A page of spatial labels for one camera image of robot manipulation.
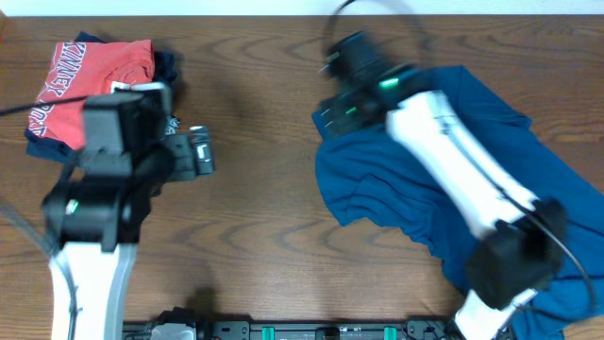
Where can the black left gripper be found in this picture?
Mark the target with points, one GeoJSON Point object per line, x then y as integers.
{"type": "Point", "coordinates": [185, 166]}

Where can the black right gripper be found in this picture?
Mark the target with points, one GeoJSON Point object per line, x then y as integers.
{"type": "Point", "coordinates": [341, 108]}

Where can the teal blue t-shirt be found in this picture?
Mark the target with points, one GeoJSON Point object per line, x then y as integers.
{"type": "Point", "coordinates": [366, 174]}

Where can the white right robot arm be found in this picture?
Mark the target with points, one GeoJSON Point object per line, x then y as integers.
{"type": "Point", "coordinates": [520, 236]}

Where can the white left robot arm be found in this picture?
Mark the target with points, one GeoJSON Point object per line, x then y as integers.
{"type": "Point", "coordinates": [96, 221]}

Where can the navy folded garment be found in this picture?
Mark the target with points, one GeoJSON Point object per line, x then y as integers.
{"type": "Point", "coordinates": [165, 71]}

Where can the red folded t-shirt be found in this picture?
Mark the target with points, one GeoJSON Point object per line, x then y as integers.
{"type": "Point", "coordinates": [86, 69]}

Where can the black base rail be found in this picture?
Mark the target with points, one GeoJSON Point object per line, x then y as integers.
{"type": "Point", "coordinates": [183, 323]}

